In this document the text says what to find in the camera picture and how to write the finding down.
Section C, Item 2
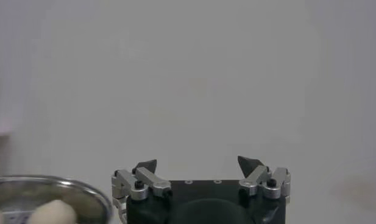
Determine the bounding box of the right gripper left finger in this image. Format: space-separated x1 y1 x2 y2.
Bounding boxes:
111 159 172 201

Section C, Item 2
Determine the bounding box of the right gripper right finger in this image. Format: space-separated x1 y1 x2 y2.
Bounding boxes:
237 155 291 200

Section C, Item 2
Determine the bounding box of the stainless steel steamer basket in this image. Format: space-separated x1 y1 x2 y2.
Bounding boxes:
0 175 115 224

